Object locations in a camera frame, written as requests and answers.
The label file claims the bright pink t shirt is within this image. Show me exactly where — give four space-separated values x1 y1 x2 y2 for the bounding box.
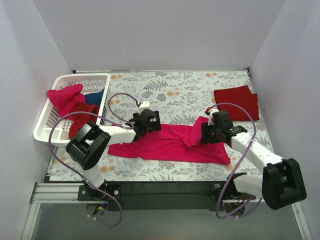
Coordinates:
108 116 231 165

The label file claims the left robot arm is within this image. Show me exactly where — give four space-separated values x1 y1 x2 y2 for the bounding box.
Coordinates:
66 109 161 200

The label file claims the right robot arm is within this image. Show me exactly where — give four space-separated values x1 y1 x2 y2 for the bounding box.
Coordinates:
201 108 307 210

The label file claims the folded dark red t shirt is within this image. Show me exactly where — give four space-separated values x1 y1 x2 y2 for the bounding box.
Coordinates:
214 85 260 122

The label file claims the blue t shirt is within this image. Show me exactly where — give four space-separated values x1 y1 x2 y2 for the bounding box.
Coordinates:
84 88 105 106

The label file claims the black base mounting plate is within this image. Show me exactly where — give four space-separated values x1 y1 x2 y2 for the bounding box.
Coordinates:
77 182 251 212

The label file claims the dark red crumpled t shirt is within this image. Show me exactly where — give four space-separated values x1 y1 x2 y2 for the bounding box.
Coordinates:
67 101 99 139

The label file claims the pink t shirt in basket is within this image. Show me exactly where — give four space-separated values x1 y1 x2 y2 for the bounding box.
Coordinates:
47 83 86 117

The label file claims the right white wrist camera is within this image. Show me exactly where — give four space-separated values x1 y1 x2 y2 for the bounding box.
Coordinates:
205 107 219 126

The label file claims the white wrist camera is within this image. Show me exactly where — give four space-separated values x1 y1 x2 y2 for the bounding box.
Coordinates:
137 101 151 114
205 107 219 126

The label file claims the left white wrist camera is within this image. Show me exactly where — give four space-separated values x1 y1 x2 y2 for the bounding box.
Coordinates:
137 101 151 114

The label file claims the aluminium frame rail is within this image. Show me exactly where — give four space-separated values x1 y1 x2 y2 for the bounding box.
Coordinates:
31 182 86 204

